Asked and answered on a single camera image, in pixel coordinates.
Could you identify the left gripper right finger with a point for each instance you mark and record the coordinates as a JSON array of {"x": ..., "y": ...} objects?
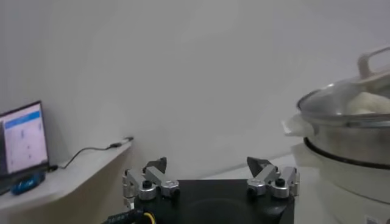
[{"x": 265, "y": 179}]

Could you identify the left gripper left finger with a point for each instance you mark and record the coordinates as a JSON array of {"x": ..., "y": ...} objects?
[{"x": 147, "y": 184}]

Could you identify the glass pot lid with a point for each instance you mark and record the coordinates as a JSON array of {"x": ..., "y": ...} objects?
[{"x": 326, "y": 103}]

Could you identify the white steamed baozi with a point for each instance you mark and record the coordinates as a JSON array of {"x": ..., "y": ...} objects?
[{"x": 368, "y": 103}]

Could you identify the stainless steel steamer basket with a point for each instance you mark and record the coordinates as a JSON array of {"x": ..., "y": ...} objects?
[{"x": 350, "y": 143}]

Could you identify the white laptop desk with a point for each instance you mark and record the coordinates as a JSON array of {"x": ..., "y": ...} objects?
[{"x": 76, "y": 173}]

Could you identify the white electric cooker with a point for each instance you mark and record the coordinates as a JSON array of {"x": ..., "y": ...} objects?
[{"x": 344, "y": 182}]

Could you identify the blue computer mouse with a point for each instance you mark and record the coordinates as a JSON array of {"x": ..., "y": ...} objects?
[{"x": 27, "y": 184}]

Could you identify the black laptop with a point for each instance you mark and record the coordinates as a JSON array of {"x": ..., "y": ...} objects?
[{"x": 24, "y": 140}]

